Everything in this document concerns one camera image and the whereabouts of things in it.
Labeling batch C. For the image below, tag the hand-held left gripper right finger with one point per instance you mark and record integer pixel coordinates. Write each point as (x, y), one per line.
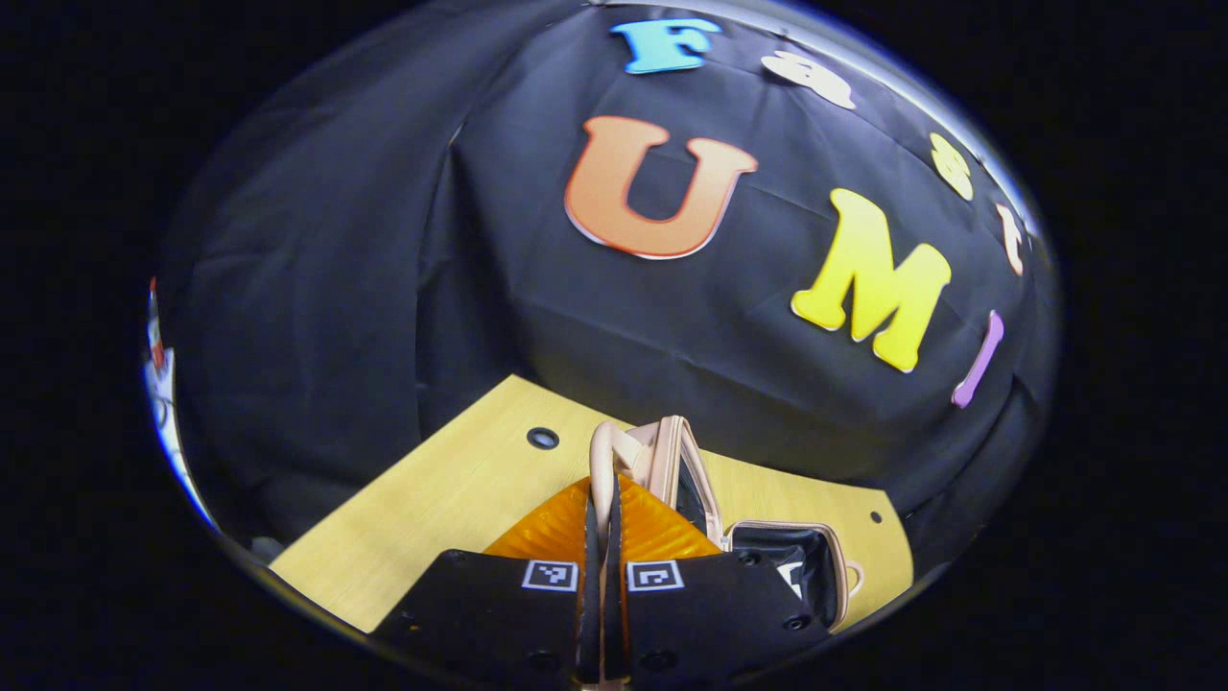
(720, 614)

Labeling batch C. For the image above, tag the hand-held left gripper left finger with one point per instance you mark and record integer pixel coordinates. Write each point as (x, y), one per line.
(480, 614)

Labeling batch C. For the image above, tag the pink suitcase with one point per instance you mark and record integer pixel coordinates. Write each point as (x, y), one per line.
(672, 461)

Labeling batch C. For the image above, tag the black table grommet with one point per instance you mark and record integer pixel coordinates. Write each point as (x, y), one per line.
(542, 438)

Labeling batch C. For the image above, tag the white and red board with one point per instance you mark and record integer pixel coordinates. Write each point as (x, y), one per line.
(161, 393)

